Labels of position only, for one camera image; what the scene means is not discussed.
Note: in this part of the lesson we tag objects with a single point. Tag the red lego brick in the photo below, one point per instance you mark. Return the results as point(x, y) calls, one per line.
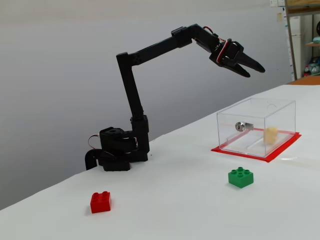
point(100, 203)

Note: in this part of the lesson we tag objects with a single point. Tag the silver cam lock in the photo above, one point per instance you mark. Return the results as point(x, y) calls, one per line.
point(239, 127)

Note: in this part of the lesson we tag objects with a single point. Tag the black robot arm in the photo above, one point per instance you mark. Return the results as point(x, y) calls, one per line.
point(130, 87)

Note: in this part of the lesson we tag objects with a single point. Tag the grey metal shelf rack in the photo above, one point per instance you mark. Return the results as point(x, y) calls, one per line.
point(292, 50)

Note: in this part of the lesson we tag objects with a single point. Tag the teal object on shelf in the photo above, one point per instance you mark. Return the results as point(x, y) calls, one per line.
point(317, 40)

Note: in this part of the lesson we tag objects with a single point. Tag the yellow sticky note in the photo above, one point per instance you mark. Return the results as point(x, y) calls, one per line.
point(279, 17)

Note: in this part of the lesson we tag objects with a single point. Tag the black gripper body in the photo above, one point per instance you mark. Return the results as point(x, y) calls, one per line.
point(234, 58)

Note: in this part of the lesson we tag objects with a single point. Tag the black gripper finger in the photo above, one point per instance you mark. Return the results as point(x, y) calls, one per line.
point(237, 69)
point(251, 64)

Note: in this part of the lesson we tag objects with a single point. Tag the yellow lego brick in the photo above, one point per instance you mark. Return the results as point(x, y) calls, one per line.
point(271, 136)

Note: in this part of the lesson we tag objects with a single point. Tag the bottle with red cap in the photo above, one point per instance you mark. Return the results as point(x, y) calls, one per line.
point(307, 72)

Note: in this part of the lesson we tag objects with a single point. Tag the black table clamp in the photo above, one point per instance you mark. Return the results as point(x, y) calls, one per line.
point(90, 160)

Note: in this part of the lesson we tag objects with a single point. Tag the brown wooden tabletop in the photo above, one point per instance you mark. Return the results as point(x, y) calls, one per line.
point(310, 80)

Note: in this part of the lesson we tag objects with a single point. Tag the transparent plastic box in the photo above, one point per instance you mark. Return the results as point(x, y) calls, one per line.
point(240, 140)

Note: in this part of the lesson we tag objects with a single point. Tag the green lego brick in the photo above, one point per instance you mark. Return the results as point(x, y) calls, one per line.
point(240, 178)

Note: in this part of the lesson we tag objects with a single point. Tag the white cabinet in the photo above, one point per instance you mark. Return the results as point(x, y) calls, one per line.
point(297, 27)

